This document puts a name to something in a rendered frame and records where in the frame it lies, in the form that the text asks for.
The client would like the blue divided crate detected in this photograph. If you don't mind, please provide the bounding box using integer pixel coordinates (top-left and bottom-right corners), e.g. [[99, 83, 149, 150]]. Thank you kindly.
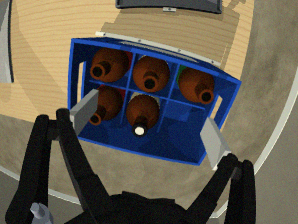
[[67, 37, 242, 166]]

